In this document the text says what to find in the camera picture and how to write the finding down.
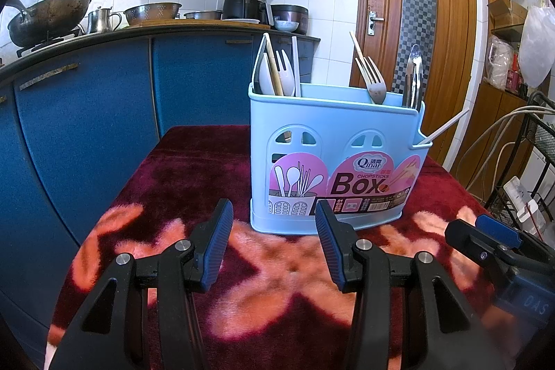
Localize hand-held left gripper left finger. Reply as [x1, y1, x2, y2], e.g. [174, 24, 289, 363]
[50, 199, 235, 370]

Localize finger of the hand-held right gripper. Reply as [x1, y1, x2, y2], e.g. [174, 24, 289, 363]
[474, 214, 555, 273]
[444, 218, 504, 267]

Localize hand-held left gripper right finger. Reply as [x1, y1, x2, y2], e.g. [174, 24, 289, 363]
[315, 201, 506, 370]

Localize light blue utensil holder box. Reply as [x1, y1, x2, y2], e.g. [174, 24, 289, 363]
[248, 81, 430, 233]

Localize beige fork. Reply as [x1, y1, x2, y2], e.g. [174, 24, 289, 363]
[355, 56, 388, 106]

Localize white fork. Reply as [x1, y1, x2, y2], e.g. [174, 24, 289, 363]
[274, 48, 299, 97]

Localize white spoon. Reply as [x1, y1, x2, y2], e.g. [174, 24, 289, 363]
[259, 53, 279, 95]

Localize wooden chopstick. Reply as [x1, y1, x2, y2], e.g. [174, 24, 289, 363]
[349, 31, 370, 69]
[264, 33, 285, 97]

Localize white power strip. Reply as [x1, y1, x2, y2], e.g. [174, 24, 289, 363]
[503, 176, 547, 232]

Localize red floral blanket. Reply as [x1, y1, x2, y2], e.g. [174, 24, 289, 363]
[43, 125, 512, 370]

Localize wooden shelf unit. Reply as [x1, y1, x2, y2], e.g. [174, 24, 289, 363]
[479, 0, 555, 197]

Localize clear plastic bag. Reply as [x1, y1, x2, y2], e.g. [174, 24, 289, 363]
[485, 35, 514, 87]

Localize blue base cabinets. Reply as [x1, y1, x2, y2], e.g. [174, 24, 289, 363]
[0, 34, 322, 349]

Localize white plastic bag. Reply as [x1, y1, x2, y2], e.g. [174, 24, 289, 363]
[518, 3, 555, 89]

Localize cardboard box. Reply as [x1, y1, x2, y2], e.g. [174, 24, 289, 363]
[486, 0, 527, 28]

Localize wooden cutting board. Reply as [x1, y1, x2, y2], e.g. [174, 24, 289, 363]
[121, 18, 226, 28]

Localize dark rice cooker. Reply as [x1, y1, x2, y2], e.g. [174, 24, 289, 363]
[270, 4, 309, 35]

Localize steel mixing bowl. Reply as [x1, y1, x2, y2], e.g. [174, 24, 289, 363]
[123, 2, 183, 26]

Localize black air fryer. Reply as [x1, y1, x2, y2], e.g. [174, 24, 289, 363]
[222, 0, 274, 26]

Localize steel kettle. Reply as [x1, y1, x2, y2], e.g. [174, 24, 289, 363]
[87, 7, 123, 35]

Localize gas stove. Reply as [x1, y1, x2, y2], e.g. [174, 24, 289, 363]
[16, 27, 85, 59]

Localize black wok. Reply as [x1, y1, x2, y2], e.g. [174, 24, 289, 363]
[8, 0, 93, 48]

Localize black wire rack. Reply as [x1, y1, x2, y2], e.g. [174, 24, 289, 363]
[483, 90, 555, 249]

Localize grey cables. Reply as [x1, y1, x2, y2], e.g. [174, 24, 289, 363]
[451, 103, 555, 201]

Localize metal door handle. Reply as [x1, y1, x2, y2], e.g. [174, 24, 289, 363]
[367, 11, 386, 36]

